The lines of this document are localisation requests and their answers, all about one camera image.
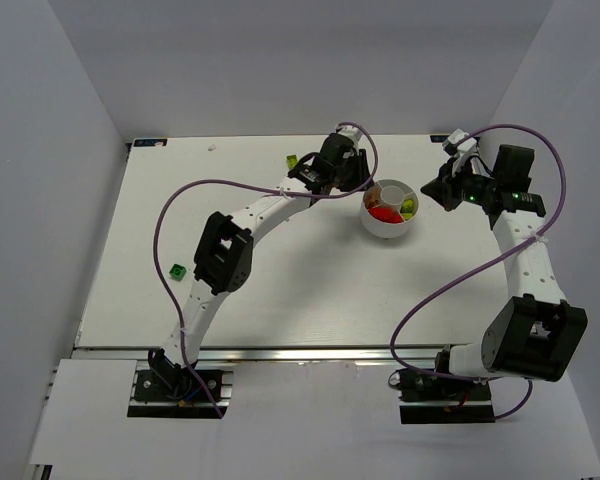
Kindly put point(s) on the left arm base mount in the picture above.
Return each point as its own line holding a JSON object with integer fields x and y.
{"x": 150, "y": 398}

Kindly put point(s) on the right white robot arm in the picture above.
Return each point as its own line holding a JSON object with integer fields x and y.
{"x": 536, "y": 333}

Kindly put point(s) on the white divided round container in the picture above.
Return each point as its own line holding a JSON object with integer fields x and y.
{"x": 393, "y": 194}

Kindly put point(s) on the yellow lego piece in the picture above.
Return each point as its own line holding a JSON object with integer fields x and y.
{"x": 407, "y": 209}

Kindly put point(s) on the red lego brick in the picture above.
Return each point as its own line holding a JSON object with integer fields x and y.
{"x": 386, "y": 215}

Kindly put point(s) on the blue label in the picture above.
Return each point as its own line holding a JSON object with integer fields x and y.
{"x": 149, "y": 142}
{"x": 438, "y": 138}

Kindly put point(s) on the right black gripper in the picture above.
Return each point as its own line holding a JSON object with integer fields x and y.
{"x": 450, "y": 185}

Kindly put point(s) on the green lego brick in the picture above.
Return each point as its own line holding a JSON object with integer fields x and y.
{"x": 177, "y": 272}

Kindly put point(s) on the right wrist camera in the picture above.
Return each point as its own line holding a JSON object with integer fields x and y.
{"x": 459, "y": 145}

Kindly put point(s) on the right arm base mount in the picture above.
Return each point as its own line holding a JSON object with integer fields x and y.
{"x": 428, "y": 400}

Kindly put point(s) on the blue label left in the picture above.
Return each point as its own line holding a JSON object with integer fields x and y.
{"x": 149, "y": 142}

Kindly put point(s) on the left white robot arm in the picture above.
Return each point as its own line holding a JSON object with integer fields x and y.
{"x": 223, "y": 257}

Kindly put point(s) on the orange lego brick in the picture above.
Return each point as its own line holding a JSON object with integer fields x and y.
{"x": 371, "y": 198}

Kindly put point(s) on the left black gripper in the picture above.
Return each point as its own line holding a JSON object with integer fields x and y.
{"x": 356, "y": 170}

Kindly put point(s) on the blue label right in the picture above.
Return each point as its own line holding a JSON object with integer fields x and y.
{"x": 438, "y": 138}

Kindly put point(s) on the yellow-green lego brick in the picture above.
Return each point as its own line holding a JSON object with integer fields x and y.
{"x": 291, "y": 161}

